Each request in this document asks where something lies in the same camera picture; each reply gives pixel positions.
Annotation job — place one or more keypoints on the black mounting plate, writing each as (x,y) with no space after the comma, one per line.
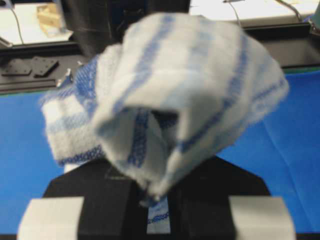
(16,67)
(42,66)

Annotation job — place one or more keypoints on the black mounting plate right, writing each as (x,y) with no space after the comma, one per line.
(42,66)

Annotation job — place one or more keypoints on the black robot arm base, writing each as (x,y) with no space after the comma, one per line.
(97,24)

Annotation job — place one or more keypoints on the white blue checked towel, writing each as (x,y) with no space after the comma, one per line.
(177,90)

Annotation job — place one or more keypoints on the cardboard boxes pile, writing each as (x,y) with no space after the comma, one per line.
(51,20)

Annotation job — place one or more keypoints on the black mounting plate left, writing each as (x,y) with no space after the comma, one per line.
(16,67)

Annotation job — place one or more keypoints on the silver corner bracket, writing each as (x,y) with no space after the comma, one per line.
(65,80)

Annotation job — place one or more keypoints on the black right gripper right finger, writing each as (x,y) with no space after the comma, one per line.
(221,201)

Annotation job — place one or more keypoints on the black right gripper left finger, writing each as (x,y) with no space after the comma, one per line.
(91,202)

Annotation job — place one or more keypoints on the blue table cloth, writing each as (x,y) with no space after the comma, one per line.
(283,149)

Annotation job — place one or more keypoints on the black aluminium frame rail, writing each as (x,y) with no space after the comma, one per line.
(291,45)

